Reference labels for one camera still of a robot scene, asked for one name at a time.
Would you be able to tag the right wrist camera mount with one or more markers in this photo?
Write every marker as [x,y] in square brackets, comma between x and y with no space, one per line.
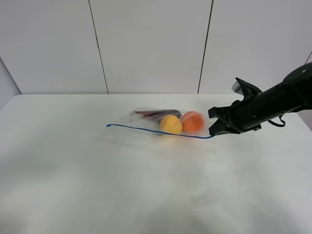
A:
[247,90]

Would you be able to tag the clear zip bag blue seal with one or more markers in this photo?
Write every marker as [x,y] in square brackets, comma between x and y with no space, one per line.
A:
[136,122]

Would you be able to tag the orange fruit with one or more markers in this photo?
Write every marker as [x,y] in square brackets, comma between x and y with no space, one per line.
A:
[192,122]

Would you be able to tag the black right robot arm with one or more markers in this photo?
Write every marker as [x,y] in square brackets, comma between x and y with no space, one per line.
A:
[292,95]

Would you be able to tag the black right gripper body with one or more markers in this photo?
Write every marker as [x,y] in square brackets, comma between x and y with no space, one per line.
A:
[242,116]

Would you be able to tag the yellow fruit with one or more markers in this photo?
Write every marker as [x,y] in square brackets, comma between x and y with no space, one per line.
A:
[171,124]

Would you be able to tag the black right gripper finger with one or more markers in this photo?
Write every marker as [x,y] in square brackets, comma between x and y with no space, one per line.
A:
[221,113]
[220,128]

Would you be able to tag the purple eggplant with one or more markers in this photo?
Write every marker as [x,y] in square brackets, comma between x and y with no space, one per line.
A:
[158,114]

